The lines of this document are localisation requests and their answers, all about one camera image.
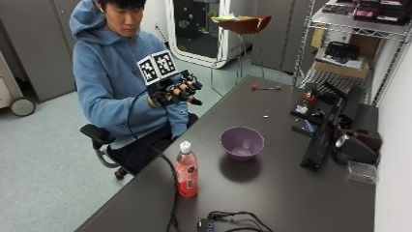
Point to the white marker cube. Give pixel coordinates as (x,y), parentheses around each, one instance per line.
(156,66)

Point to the white framed glass booth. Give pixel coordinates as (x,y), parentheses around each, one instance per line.
(198,29)

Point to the person in blue hoodie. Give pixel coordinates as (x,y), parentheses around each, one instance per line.
(107,74)

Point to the small white piece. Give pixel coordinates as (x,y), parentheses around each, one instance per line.
(266,115)

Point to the purple plastic bowl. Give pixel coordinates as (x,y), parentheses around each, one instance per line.
(243,141)

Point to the yellow papers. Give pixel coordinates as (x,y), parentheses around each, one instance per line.
(223,18)

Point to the orange seat bar stool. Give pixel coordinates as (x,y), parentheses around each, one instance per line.
(247,25)

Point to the black office chair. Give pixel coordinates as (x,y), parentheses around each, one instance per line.
(96,133)

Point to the pink drink bottle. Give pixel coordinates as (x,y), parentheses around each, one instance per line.
(187,170)

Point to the grey metal cabinet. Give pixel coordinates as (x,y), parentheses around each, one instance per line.
(283,35)
(39,45)

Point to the black tray with red part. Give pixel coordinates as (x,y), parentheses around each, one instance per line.
(304,108)

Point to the small blue black box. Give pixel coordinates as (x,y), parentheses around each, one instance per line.
(306,127)

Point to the long black device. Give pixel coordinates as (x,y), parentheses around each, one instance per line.
(319,145)

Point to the flat cardboard box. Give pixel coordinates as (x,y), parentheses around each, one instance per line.
(342,69)

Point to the black bag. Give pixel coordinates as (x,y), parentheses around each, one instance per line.
(342,51)

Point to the beige wheeled cart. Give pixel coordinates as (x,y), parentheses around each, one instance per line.
(11,90)

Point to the small black hub box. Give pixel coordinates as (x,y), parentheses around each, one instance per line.
(207,225)

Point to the tall cardboard box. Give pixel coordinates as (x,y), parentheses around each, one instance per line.
(364,43)

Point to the black rounded device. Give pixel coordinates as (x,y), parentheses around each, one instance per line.
(358,148)

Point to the clear plastic box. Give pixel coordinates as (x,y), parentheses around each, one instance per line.
(363,172)

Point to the pink and black boxes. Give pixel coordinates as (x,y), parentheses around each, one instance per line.
(378,11)

